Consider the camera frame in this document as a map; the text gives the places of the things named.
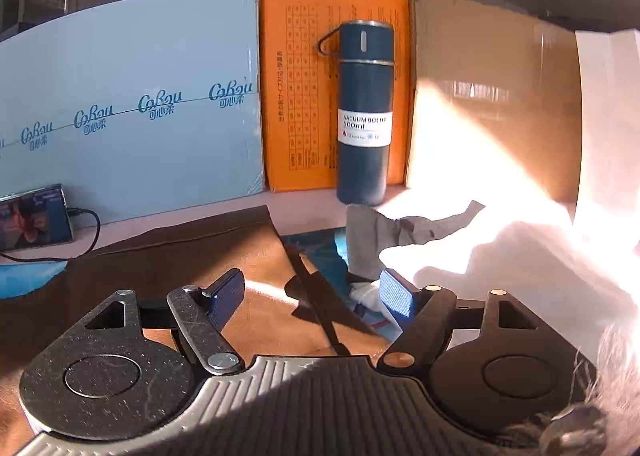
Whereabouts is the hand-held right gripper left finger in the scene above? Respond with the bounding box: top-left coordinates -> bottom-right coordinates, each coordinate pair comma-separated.
70,268 -> 246,377

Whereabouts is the black charger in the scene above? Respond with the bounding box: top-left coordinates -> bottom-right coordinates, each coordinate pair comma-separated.
0,0 -> 21,32

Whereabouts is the grey furry cloth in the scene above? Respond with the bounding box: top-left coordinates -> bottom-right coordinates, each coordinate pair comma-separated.
500,326 -> 640,456

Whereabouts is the grey garment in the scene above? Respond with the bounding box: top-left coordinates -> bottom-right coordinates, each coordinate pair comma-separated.
345,200 -> 487,283

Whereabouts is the teal printed cloth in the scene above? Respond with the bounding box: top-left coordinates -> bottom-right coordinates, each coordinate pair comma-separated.
280,229 -> 352,283

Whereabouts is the brown cardboard box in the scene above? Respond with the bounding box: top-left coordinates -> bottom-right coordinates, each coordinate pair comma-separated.
404,0 -> 584,205

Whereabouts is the brown garment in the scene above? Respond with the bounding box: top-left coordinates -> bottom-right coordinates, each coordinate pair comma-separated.
0,206 -> 392,456

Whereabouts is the light blue cloth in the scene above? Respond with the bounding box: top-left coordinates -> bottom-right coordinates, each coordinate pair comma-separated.
0,256 -> 72,300

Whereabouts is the light blue cardboard box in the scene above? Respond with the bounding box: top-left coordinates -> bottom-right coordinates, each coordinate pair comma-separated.
0,0 -> 266,233

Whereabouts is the black charging cable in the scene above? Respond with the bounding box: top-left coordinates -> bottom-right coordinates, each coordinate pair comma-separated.
0,207 -> 101,265

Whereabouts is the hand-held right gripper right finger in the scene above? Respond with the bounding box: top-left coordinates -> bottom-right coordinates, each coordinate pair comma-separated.
376,268 -> 548,377

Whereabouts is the white printed cloth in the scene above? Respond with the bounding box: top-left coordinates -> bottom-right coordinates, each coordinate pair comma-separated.
348,280 -> 402,334

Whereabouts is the dark blue vacuum bottle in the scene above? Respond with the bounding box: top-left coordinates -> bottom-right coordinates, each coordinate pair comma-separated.
318,20 -> 395,207

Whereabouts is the smartphone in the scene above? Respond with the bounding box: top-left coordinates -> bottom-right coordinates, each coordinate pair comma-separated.
0,184 -> 75,253

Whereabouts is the orange cardboard box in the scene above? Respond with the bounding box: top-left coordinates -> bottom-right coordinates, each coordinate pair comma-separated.
259,0 -> 414,193

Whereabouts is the white board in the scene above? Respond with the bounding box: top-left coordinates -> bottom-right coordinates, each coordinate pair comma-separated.
574,28 -> 640,259

